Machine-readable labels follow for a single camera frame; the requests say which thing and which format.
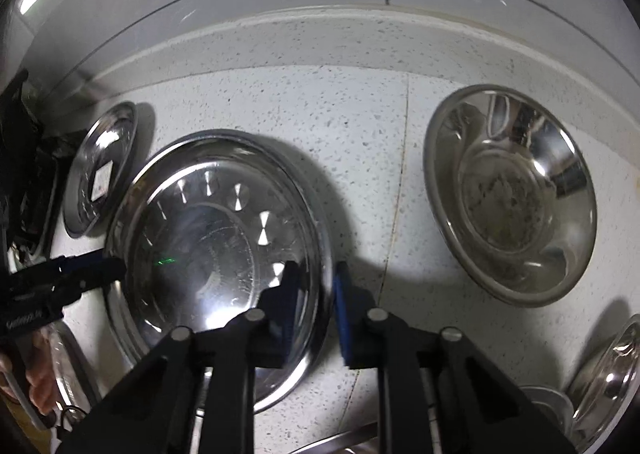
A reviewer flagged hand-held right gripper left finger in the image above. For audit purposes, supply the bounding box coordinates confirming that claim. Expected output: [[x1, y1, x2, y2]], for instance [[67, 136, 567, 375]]
[[57, 261, 301, 454]]

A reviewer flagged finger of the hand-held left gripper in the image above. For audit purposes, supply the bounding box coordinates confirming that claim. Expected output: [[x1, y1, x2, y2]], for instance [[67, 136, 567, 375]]
[[50, 254, 128, 306]]

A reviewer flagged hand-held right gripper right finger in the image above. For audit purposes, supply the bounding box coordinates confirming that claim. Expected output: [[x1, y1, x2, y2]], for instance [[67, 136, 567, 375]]
[[334, 261, 578, 454]]

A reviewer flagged small labelled steel plate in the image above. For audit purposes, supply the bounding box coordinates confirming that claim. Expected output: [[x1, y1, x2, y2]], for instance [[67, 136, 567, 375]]
[[62, 101, 139, 239]]

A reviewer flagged large steel plate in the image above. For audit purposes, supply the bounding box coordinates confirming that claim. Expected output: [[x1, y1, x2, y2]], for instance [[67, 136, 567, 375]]
[[102, 129, 335, 416]]

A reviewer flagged steel bowl with residue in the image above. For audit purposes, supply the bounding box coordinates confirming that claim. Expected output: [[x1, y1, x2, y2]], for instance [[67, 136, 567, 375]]
[[423, 84, 598, 308]]

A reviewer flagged shiny steel bowl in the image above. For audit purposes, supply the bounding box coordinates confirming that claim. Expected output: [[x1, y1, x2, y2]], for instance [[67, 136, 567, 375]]
[[567, 314, 640, 453]]

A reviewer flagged person's left hand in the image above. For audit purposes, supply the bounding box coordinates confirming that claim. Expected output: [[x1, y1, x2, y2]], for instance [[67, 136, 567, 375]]
[[0, 334, 57, 416]]

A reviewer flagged black appliance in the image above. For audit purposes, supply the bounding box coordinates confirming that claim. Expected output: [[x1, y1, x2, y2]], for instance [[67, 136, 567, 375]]
[[0, 69, 63, 257]]

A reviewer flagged steel rim bottom centre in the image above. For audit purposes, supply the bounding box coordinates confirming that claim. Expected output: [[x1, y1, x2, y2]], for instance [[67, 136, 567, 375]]
[[287, 421, 381, 454]]

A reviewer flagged small steel bowl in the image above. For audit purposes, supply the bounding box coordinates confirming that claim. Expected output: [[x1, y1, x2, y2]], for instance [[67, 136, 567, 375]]
[[517, 384, 576, 441]]

